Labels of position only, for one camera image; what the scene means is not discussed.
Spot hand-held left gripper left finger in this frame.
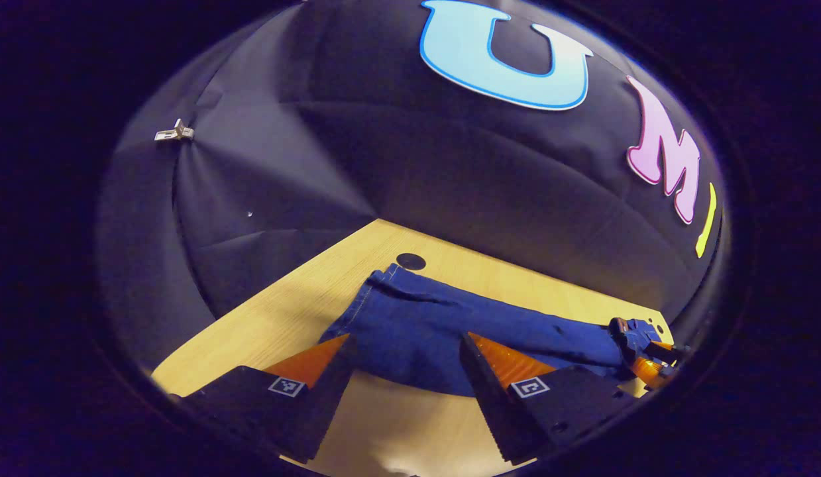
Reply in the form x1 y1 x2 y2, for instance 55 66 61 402
168 333 361 464

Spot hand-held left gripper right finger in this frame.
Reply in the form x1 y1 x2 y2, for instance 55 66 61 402
459 331 639 464

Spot blue denim jeans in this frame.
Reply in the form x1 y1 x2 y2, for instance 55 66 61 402
319 263 663 397

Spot black backdrop cloth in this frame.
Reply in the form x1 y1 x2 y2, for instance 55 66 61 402
95 0 730 375

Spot silver cloth clip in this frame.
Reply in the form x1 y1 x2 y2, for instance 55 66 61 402
154 119 195 142

